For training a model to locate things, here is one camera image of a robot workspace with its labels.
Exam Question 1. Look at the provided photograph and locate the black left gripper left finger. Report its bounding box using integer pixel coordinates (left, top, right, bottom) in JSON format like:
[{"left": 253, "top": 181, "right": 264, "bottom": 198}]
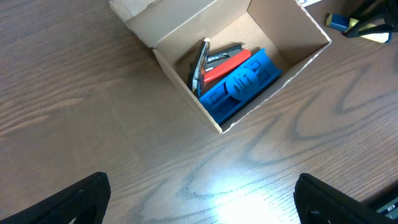
[{"left": 1, "top": 172, "right": 111, "bottom": 224}]

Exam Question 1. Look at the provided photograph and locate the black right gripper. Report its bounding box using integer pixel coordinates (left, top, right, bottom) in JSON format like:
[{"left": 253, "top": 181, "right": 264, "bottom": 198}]
[{"left": 344, "top": 0, "right": 397, "bottom": 39}]

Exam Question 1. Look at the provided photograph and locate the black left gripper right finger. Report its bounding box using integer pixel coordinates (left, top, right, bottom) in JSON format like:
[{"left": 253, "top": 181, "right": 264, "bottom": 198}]
[{"left": 294, "top": 173, "right": 397, "bottom": 224}]

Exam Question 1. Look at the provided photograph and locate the yellow highlighter with blue cap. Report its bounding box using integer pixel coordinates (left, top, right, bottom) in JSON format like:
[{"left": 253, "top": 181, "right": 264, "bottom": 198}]
[{"left": 325, "top": 14, "right": 392, "bottom": 43}]

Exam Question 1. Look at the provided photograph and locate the brown cardboard box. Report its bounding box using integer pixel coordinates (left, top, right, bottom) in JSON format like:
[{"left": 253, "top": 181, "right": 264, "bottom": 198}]
[{"left": 109, "top": 0, "right": 331, "bottom": 134}]

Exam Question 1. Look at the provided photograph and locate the blue plastic holder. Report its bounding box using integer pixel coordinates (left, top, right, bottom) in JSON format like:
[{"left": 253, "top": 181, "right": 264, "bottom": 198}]
[{"left": 199, "top": 48, "right": 282, "bottom": 125}]

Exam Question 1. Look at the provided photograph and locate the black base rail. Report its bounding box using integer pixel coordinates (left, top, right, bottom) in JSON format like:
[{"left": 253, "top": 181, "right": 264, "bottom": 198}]
[{"left": 369, "top": 187, "right": 397, "bottom": 221}]

